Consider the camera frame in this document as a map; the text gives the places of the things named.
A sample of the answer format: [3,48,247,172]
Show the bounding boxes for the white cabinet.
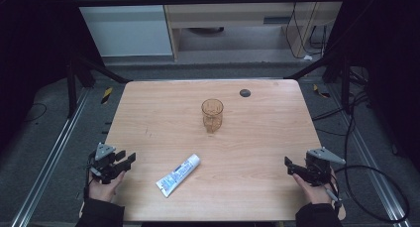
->
[69,0,174,58]

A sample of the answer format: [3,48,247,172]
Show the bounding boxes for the person's right hand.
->
[291,169,340,205]

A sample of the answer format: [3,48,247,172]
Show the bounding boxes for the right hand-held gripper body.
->
[299,147,347,187]

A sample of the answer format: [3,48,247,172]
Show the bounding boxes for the thin black floor cable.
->
[23,102,48,124]

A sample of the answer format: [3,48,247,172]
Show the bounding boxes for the black metal stand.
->
[284,52,353,114]
[64,52,132,119]

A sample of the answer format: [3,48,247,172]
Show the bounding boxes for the yellow black striped tape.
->
[100,86,114,105]
[312,83,331,99]

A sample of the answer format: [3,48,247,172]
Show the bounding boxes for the black horizontal metal bar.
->
[72,0,347,8]

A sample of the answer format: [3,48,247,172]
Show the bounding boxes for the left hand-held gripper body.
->
[87,142,125,185]

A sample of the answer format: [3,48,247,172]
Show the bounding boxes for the white toothpaste tube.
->
[156,153,202,198]

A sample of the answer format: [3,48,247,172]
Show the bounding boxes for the person's left hand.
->
[88,170,127,203]

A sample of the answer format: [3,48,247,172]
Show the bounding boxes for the wooden desk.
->
[160,0,348,61]

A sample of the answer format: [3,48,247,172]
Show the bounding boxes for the clear amber plastic cup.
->
[200,98,225,134]

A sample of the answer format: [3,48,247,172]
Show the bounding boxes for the aluminium floor rail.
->
[328,84,412,227]
[11,87,91,227]

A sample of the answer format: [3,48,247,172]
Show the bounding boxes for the black hanging cables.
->
[284,1,329,60]

